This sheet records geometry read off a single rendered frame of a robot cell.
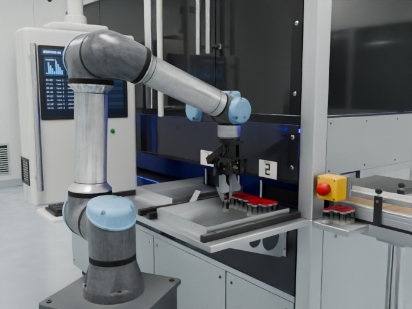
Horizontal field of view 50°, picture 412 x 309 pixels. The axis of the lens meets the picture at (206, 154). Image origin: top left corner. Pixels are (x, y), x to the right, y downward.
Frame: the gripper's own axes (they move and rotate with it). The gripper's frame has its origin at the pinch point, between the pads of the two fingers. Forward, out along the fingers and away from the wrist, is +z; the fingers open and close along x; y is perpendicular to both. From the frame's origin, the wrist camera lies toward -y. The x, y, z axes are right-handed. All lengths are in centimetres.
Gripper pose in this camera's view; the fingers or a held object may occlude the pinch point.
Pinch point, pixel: (224, 195)
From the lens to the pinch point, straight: 150.4
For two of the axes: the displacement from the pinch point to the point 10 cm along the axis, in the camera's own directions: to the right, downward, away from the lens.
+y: 6.1, 1.1, -7.8
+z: 0.0, 9.9, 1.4
